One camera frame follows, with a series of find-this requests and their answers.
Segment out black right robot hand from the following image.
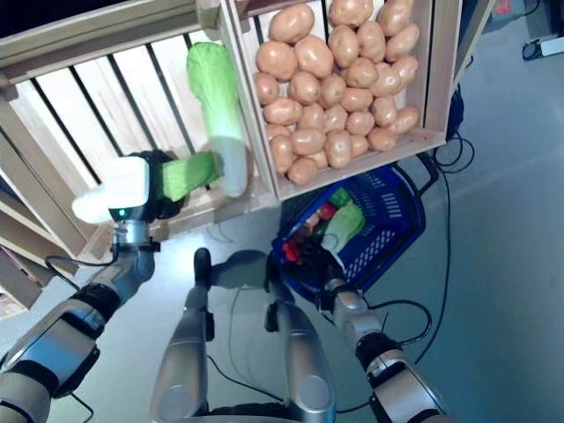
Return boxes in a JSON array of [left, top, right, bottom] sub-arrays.
[[294, 241, 349, 294]]

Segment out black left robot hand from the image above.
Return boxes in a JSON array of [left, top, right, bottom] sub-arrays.
[[108, 149, 186, 224]]

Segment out green white napa cabbage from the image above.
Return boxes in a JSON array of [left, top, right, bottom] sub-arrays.
[[319, 201, 367, 253], [72, 152, 221, 226], [185, 41, 248, 199]]

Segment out blue plastic shopping basket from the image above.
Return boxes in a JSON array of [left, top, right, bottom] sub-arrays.
[[271, 165, 427, 305]]

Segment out green bell pepper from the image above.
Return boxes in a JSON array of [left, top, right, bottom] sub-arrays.
[[328, 188, 352, 208]]

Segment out silver right robot leg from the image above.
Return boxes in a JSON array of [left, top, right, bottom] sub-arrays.
[[263, 250, 343, 423]]

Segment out light wooden slatted crate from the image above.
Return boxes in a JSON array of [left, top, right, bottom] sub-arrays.
[[218, 0, 464, 204], [0, 0, 279, 261]]

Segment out white flat floor device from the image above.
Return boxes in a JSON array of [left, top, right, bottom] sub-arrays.
[[523, 37, 564, 61]]

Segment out black basket handle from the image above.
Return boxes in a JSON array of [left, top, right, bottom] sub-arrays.
[[394, 152, 442, 195]]

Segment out black coiled cable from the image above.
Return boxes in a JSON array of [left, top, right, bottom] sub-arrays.
[[447, 83, 467, 137]]

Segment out light wooden shelf frame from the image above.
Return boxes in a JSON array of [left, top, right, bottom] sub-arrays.
[[0, 0, 497, 318]]

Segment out grey power strip red switch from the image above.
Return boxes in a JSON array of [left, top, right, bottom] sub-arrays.
[[492, 0, 525, 19]]

